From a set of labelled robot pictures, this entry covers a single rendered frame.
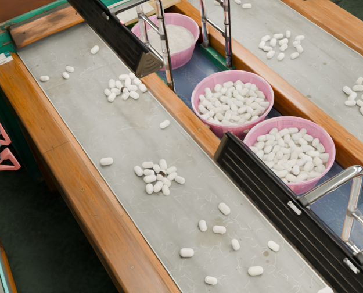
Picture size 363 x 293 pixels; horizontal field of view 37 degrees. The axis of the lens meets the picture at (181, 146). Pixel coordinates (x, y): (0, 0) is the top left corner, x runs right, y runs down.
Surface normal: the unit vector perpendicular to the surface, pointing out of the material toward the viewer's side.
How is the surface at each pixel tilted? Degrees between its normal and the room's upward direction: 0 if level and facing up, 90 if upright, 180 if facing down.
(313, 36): 0
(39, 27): 67
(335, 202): 0
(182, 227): 0
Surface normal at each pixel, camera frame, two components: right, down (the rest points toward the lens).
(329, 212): -0.10, -0.67
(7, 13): 0.52, 0.59
